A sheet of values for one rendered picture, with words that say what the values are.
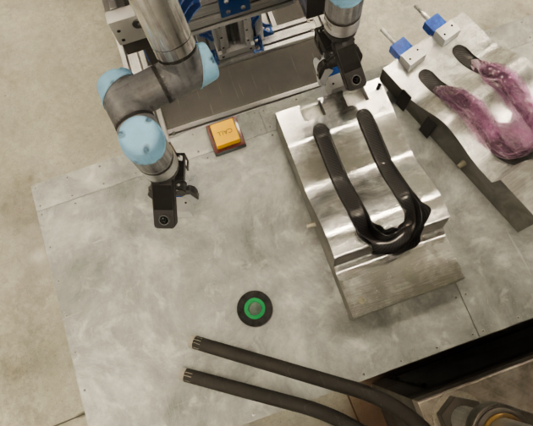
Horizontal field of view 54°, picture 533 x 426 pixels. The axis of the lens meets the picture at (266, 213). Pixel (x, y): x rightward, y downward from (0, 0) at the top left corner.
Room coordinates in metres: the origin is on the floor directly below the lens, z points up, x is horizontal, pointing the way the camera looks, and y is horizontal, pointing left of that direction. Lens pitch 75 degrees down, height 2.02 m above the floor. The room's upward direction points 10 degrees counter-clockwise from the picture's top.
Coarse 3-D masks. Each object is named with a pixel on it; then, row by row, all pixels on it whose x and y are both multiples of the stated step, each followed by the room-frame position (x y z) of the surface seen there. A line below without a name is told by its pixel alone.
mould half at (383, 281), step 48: (336, 96) 0.55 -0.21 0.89; (384, 96) 0.53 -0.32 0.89; (288, 144) 0.46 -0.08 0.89; (336, 144) 0.44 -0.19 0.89; (336, 192) 0.32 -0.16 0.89; (384, 192) 0.30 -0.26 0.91; (432, 192) 0.27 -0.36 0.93; (336, 240) 0.21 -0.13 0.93; (432, 240) 0.18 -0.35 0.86; (384, 288) 0.10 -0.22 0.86; (432, 288) 0.08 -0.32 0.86
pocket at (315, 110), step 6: (318, 102) 0.55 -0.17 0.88; (300, 108) 0.55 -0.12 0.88; (306, 108) 0.55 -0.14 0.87; (312, 108) 0.55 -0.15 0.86; (318, 108) 0.54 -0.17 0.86; (306, 114) 0.53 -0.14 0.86; (312, 114) 0.53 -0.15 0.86; (318, 114) 0.53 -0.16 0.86; (324, 114) 0.52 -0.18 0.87; (306, 120) 0.52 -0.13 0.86
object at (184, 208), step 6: (180, 198) 0.39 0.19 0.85; (180, 204) 0.37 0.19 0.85; (186, 204) 0.37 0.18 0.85; (192, 204) 0.38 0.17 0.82; (180, 210) 0.36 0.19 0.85; (186, 210) 0.35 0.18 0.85; (192, 210) 0.36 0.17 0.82; (180, 216) 0.36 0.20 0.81; (186, 216) 0.35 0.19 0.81; (192, 216) 0.35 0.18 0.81
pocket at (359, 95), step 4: (360, 88) 0.57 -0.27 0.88; (364, 88) 0.56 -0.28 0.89; (344, 92) 0.57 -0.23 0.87; (348, 92) 0.56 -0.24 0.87; (352, 92) 0.56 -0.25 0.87; (356, 92) 0.57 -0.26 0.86; (360, 92) 0.56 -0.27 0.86; (364, 92) 0.56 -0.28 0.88; (344, 96) 0.56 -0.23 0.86; (348, 96) 0.56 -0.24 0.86; (352, 96) 0.56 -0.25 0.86; (356, 96) 0.56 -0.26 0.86; (360, 96) 0.55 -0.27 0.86; (364, 96) 0.55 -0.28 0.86; (348, 100) 0.55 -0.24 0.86; (352, 100) 0.55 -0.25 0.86; (356, 100) 0.55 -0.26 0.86; (360, 100) 0.55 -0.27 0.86; (364, 100) 0.54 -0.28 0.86; (348, 104) 0.54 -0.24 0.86; (352, 104) 0.54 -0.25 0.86
